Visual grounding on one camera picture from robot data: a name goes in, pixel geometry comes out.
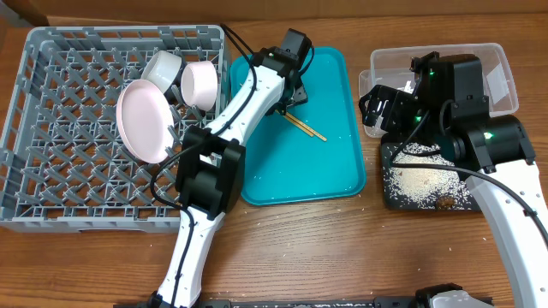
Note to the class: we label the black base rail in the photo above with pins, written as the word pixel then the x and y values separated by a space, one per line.
pixel 378 302

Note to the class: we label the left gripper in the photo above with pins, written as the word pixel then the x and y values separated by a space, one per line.
pixel 300 96

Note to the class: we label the small pink bowl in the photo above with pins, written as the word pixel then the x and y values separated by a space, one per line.
pixel 199 85

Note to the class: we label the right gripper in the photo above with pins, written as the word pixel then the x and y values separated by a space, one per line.
pixel 376 108

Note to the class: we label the pile of white rice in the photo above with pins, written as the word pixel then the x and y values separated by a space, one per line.
pixel 415 153

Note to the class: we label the teal serving tray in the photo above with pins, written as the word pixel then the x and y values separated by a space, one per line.
pixel 285 165

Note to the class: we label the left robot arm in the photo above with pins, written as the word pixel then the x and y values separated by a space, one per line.
pixel 211 165

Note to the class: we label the large pink plate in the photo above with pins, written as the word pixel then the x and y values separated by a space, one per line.
pixel 142 118

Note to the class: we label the clear plastic bin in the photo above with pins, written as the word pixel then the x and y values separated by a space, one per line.
pixel 498 79

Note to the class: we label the brown food scrap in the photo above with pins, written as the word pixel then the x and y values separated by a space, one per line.
pixel 445 203

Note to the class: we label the grey bowl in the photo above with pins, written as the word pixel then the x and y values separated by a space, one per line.
pixel 164 70

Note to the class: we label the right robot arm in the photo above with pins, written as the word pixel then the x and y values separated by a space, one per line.
pixel 493 155

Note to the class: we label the grey dishwasher rack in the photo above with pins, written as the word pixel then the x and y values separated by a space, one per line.
pixel 64 167

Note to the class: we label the black tray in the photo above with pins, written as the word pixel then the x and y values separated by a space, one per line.
pixel 419 189

